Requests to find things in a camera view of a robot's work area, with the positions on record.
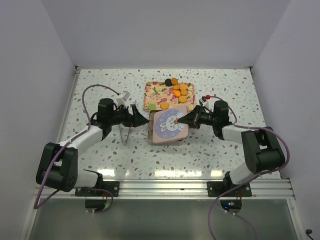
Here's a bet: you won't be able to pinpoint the silver tin lid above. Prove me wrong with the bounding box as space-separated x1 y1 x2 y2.
152 104 189 145

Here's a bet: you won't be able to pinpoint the orange round cookie front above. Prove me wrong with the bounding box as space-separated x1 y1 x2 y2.
160 102 169 110

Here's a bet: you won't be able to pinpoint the black round cookie front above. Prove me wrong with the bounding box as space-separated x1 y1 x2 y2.
164 78 173 87

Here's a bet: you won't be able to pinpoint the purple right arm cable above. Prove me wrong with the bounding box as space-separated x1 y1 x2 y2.
207 94 291 240

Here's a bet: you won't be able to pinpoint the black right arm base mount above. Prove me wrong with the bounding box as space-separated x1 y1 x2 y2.
206 180 252 198

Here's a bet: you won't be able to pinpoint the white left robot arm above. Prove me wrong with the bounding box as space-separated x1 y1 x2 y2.
36 98 149 197

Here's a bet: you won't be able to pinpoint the square cookie tin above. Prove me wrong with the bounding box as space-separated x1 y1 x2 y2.
147 109 189 146

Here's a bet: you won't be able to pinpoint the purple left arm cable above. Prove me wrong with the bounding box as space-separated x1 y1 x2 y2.
33 84 123 213

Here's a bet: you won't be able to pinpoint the floral cookie tray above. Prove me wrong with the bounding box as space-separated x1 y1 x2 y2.
143 81 196 111

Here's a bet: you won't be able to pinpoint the green round cookie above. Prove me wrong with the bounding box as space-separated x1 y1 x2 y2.
148 104 156 110

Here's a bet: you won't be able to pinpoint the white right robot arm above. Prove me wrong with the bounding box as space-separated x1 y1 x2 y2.
176 100 290 197

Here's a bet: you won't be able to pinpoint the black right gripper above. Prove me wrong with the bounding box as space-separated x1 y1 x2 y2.
177 104 218 130

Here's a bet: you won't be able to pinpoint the orange round cookie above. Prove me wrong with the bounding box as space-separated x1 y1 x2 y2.
178 95 187 103
160 102 169 110

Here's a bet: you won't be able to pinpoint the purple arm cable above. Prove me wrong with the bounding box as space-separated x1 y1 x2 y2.
207 94 291 240
33 84 123 213

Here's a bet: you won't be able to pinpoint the aluminium rail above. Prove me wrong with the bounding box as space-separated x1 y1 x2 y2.
32 177 293 200

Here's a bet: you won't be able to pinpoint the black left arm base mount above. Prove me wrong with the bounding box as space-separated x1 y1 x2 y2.
74 181 120 197

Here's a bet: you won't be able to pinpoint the metal tongs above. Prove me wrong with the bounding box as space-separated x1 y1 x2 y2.
118 124 132 146

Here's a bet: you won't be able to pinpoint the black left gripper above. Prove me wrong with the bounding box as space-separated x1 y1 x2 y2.
108 104 148 128

